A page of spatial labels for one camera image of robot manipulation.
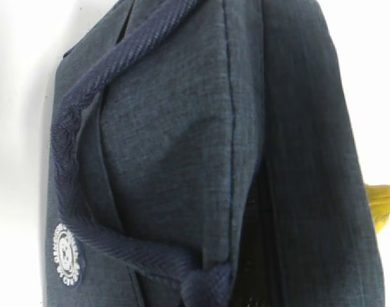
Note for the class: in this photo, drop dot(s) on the dark blue lunch bag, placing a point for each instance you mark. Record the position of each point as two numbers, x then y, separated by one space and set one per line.
202 155

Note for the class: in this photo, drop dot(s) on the yellow pear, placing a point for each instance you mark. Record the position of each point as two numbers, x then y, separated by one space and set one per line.
379 202

